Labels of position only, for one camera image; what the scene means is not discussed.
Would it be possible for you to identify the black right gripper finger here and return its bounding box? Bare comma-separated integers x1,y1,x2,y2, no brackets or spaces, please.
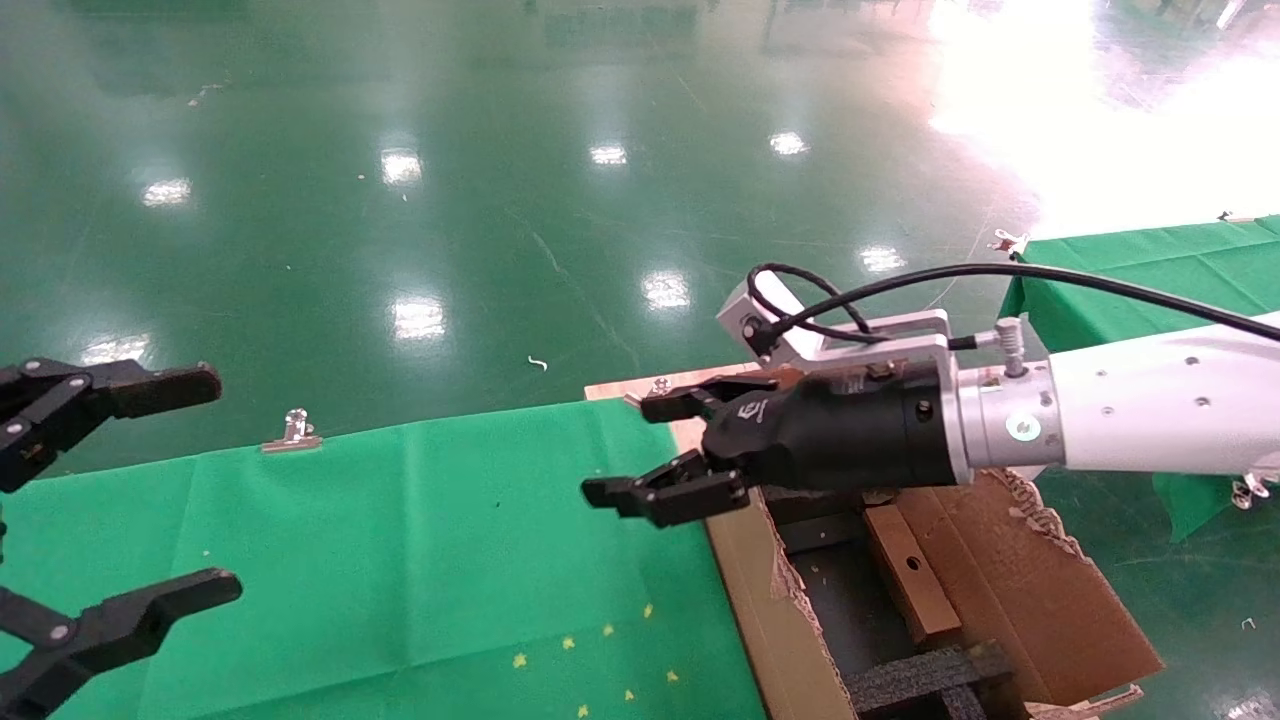
582,449,751,530
640,372,783,426

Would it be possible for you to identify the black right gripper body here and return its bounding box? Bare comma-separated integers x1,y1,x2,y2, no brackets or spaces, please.
705,361,968,494

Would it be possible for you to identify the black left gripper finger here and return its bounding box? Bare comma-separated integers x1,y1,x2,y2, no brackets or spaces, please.
0,570,245,720
0,358,225,497

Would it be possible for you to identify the small brown cardboard box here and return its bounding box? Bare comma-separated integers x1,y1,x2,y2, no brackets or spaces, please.
865,503,964,649

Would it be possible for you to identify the large open cardboard carton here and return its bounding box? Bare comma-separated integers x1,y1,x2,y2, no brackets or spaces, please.
705,465,1166,720

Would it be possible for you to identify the black foam insert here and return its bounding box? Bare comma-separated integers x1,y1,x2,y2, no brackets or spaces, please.
848,640,1016,720

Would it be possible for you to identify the large green table cloth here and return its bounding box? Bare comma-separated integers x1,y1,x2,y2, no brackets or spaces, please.
0,398,767,720

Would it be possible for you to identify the green cloth on side table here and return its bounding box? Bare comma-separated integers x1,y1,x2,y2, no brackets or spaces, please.
998,215,1280,546

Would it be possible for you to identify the silver camera mount bracket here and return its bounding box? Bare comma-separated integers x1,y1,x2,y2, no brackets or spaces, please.
798,309,963,387

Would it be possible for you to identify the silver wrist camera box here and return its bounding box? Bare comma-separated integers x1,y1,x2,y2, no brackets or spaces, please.
716,280,831,361

